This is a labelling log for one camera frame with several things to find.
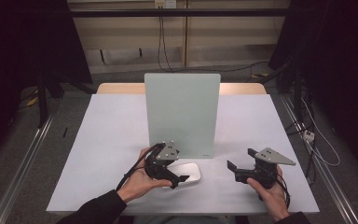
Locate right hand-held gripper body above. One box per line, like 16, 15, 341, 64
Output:
234, 147, 296, 190

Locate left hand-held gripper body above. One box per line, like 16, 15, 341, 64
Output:
144, 140, 181, 182

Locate white board eraser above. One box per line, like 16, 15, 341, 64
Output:
163, 161, 201, 189

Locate person's left hand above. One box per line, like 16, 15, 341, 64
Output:
117, 147, 173, 204

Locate person's right hand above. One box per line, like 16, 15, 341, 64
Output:
246, 165, 291, 223

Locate pale green glass whiteboard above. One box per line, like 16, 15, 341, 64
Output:
144, 73, 222, 160

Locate black metal stand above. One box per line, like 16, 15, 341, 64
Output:
258, 58, 305, 123
36, 68, 97, 129

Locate dark curtain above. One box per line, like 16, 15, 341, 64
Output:
0, 0, 93, 169
268, 0, 358, 171

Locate left hand-held gripper black cable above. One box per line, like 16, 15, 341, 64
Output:
115, 142, 166, 192

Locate hand-held gripper black cable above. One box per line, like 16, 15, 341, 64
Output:
115, 142, 166, 192
275, 173, 292, 210

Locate right hand-held gripper black cable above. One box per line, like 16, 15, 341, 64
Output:
275, 173, 292, 210

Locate black cables bundle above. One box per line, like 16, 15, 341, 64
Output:
286, 118, 317, 180

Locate metal floor rail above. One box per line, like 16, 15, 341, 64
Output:
0, 114, 56, 224
279, 92, 358, 224

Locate white cable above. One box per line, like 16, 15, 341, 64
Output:
300, 97, 341, 167

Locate black hanging wall cables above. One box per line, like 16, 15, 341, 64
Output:
157, 7, 175, 74

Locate white wall socket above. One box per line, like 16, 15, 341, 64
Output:
154, 0, 178, 9

